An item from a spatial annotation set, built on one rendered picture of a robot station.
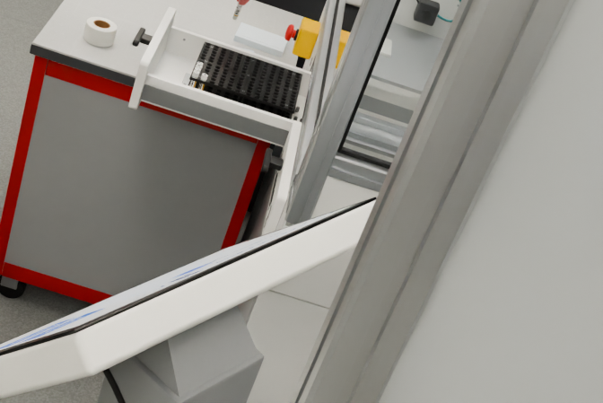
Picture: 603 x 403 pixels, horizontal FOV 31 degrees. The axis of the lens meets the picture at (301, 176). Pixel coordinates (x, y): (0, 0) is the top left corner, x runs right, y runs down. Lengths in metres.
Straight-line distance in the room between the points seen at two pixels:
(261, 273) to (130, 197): 1.39
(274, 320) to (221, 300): 0.71
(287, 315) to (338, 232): 0.56
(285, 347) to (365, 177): 0.38
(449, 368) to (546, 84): 0.19
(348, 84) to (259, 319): 0.48
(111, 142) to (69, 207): 0.22
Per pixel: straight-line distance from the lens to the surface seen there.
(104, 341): 1.13
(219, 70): 2.29
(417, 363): 0.64
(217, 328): 1.38
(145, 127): 2.54
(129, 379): 1.37
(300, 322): 1.93
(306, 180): 1.77
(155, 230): 2.68
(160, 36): 2.29
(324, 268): 1.86
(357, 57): 1.67
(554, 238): 0.60
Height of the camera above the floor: 1.94
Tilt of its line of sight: 31 degrees down
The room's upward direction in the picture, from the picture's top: 21 degrees clockwise
